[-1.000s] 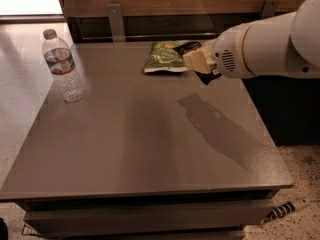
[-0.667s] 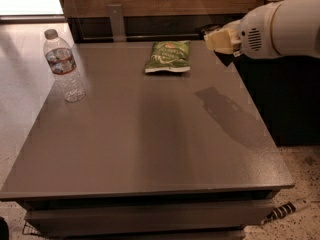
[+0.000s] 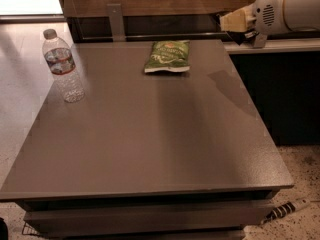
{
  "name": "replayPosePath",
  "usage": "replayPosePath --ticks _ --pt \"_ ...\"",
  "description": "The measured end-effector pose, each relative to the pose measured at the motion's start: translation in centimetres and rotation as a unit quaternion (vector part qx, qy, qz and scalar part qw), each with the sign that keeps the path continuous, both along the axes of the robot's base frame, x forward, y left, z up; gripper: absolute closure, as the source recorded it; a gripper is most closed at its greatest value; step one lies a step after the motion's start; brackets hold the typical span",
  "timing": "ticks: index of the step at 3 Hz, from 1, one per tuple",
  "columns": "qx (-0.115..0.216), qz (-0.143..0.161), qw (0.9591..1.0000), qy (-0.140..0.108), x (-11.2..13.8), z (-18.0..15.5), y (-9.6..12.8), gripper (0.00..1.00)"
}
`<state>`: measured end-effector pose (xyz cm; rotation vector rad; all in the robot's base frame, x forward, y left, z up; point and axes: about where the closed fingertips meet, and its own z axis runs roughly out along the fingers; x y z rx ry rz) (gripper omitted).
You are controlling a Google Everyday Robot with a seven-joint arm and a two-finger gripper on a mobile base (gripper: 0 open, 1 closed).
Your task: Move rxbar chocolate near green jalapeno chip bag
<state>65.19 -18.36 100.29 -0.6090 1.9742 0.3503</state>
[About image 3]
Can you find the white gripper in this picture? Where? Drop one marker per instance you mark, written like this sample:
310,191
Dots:
265,14

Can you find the black rxbar chocolate bar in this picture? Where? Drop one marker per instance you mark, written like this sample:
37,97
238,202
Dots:
241,37

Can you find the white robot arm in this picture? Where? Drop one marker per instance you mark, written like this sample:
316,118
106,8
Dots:
301,15

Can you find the green jalapeno chip bag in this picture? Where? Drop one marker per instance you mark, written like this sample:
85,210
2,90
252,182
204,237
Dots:
171,56

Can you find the clear plastic water bottle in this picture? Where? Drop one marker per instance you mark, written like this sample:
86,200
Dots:
58,56

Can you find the right metal bracket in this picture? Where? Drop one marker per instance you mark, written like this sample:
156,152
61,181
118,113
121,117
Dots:
259,41

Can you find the metal bracket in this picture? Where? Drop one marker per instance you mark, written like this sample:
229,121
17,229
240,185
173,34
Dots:
259,41
116,22

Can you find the left metal bracket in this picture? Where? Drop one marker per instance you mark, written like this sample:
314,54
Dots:
116,22

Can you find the wire rack corner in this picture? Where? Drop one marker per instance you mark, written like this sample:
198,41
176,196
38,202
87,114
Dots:
28,230

